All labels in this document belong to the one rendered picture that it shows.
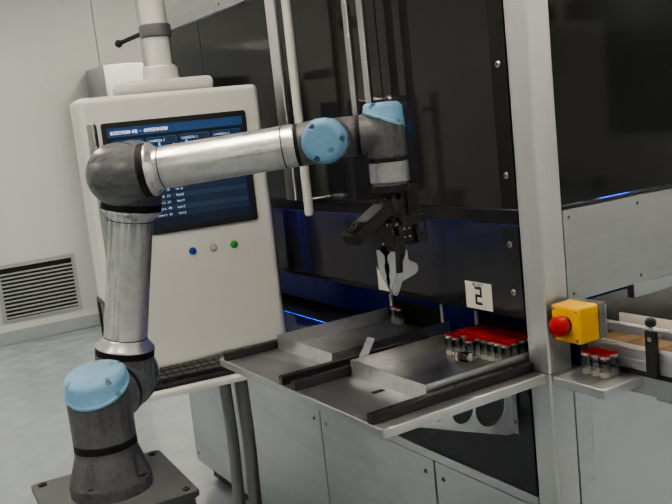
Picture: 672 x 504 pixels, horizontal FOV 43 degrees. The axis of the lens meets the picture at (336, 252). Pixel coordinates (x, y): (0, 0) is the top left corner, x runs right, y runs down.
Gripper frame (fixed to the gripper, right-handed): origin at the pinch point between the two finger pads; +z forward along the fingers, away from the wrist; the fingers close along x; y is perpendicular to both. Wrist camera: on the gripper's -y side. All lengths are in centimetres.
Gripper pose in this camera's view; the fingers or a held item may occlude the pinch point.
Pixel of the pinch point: (391, 289)
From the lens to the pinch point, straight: 162.8
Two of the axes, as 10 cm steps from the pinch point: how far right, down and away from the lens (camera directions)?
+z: 1.0, 9.8, 1.5
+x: -5.3, -0.8, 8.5
